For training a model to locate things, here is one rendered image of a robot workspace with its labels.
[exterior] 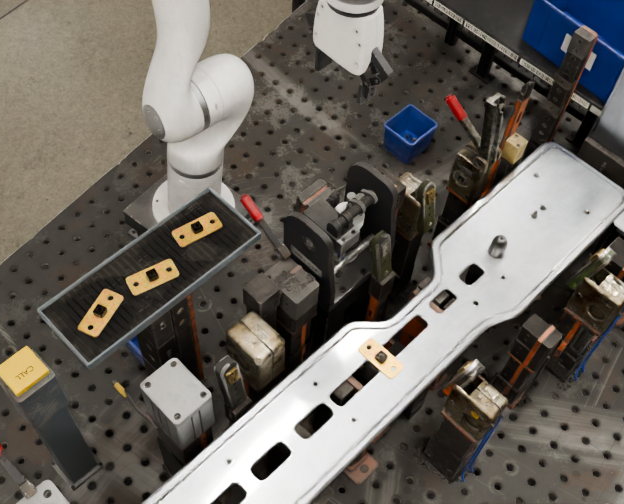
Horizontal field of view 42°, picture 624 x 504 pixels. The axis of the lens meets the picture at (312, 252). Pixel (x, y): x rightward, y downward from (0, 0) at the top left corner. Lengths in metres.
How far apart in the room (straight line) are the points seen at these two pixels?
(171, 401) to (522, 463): 0.80
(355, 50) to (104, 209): 1.05
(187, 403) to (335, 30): 0.62
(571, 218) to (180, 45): 0.85
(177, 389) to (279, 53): 1.28
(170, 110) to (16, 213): 1.51
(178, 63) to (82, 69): 1.88
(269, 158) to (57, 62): 1.50
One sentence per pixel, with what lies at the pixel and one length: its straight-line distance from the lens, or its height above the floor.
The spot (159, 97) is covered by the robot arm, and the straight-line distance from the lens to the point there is 1.58.
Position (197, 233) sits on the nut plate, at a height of 1.16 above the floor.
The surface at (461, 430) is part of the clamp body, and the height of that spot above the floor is 0.93.
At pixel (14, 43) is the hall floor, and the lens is 3.57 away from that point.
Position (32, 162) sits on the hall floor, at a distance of 3.13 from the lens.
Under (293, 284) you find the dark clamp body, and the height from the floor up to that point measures 1.08.
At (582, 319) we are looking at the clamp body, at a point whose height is 0.93.
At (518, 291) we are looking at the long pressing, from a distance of 1.63.
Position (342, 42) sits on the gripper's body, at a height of 1.54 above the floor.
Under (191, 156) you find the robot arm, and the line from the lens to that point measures 1.71.
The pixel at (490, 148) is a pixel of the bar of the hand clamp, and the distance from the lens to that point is 1.69.
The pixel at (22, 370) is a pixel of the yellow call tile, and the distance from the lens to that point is 1.36.
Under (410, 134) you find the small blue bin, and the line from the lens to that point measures 2.22.
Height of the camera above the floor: 2.35
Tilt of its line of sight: 57 degrees down
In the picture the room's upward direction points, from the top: 5 degrees clockwise
